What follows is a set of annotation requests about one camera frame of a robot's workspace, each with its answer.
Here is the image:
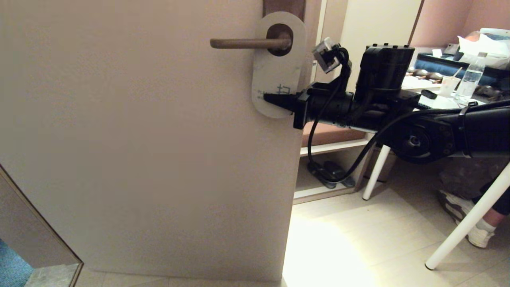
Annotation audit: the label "white shelf bench unit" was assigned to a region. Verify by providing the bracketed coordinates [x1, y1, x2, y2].
[293, 0, 424, 206]

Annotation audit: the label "person's leg black trousers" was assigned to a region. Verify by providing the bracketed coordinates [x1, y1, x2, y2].
[480, 179, 510, 228]

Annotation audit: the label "blue and white door hanger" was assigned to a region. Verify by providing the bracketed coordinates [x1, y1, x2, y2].
[251, 11, 308, 119]

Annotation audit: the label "blue carpet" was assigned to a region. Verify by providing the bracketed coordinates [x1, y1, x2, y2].
[0, 239, 34, 287]

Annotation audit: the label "brown metal door handle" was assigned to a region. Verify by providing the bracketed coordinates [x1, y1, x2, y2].
[210, 32, 294, 51]

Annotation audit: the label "white round table leg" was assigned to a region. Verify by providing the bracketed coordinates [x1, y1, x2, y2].
[362, 144, 392, 201]
[425, 161, 510, 271]

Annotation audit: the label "black slipper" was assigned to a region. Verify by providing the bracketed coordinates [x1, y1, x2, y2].
[324, 161, 355, 189]
[306, 161, 337, 190]

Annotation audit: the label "clear plastic water bottle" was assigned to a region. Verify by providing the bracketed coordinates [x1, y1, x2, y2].
[454, 52, 487, 103]

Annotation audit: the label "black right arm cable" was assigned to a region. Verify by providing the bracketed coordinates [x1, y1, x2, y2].
[307, 47, 479, 185]

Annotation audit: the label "white paper sheet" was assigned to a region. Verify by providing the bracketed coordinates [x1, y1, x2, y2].
[400, 75, 439, 90]

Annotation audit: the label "white paper cup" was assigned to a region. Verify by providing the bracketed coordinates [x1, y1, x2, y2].
[438, 68, 461, 99]

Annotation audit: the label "dark blue tray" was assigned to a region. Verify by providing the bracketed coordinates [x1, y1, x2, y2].
[414, 54, 510, 86]

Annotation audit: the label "white plastic bag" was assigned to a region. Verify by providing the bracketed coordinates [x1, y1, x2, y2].
[456, 29, 510, 71]

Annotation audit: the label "white sneaker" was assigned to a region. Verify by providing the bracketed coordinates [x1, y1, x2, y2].
[436, 189, 495, 248]

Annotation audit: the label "beige room door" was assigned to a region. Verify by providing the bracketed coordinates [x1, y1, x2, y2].
[0, 0, 319, 281]

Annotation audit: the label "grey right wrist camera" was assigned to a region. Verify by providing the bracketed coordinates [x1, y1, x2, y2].
[312, 37, 344, 75]

